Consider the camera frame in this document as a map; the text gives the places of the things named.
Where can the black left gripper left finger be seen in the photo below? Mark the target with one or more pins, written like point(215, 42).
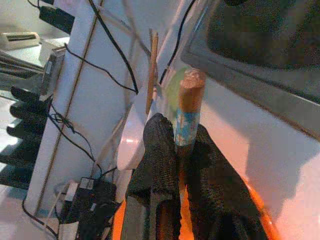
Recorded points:
point(157, 162)

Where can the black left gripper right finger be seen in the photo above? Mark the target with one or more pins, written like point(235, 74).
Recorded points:
point(215, 195)

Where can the orange bowl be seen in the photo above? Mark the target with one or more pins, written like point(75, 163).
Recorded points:
point(186, 220)

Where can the brown chopstick with blue band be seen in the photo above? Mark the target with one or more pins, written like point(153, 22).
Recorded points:
point(191, 97)

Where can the white bowl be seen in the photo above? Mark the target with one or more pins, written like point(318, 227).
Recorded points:
point(130, 145)

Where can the green plate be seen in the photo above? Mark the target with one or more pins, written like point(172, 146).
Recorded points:
point(172, 92)

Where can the black power adapter box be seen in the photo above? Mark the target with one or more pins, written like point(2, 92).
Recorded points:
point(92, 200)

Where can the brown wooden chopstick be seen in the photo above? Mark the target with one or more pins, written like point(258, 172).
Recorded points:
point(153, 70)

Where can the stainless steel sink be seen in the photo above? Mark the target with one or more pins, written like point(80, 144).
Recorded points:
point(250, 37)

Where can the small flat black adapter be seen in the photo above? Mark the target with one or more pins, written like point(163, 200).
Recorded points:
point(57, 18)

